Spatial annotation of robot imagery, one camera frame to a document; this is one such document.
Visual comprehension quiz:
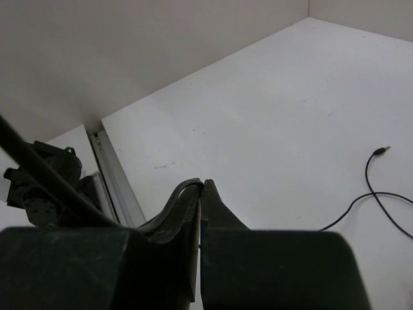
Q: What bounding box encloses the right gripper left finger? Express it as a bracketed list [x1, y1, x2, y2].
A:
[1, 179, 203, 309]

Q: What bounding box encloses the aluminium rail front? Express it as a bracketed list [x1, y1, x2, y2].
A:
[89, 130, 146, 227]

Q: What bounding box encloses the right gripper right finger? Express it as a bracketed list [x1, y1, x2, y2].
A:
[200, 180, 370, 309]

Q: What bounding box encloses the black audio cable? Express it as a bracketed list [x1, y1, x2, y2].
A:
[0, 112, 413, 240]

